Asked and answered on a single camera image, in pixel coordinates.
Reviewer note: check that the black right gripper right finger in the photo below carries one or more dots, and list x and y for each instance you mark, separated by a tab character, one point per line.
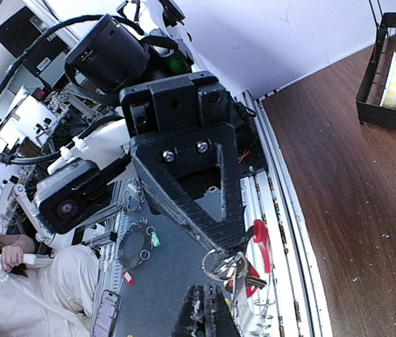
218	321

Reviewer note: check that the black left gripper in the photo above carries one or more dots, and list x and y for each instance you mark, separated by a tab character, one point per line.
192	175

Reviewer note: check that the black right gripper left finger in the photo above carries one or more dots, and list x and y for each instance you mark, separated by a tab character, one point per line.
190	319

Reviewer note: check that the red key tag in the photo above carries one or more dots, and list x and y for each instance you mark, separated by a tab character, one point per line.
253	282

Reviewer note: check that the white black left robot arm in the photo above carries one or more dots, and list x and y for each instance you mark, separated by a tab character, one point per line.
183	129

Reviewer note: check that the smartphone on grey table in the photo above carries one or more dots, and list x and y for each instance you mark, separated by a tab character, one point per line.
107	313

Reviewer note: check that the seated person in beige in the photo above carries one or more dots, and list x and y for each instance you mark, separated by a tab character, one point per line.
53	300

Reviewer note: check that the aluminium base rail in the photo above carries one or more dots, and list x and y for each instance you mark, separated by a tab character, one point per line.
293	302

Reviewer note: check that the black wire dish rack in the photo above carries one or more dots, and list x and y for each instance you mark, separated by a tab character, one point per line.
372	105

